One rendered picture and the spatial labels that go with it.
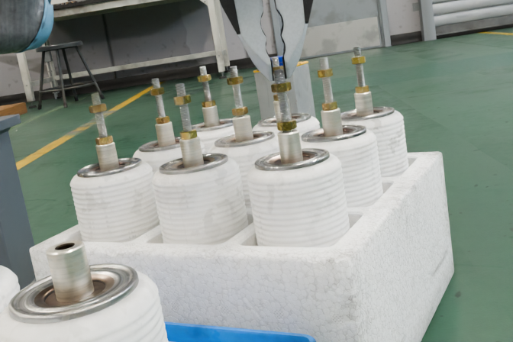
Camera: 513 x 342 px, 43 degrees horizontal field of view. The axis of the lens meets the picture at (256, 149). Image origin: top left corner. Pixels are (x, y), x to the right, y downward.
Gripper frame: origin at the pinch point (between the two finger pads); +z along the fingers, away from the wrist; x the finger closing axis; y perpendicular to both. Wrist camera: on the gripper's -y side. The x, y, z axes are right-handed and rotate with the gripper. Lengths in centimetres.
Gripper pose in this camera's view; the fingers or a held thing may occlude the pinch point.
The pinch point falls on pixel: (278, 66)
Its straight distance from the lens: 63.7
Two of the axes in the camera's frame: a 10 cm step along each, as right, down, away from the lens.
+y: -0.2, -1.9, 9.8
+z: 1.5, 9.7, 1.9
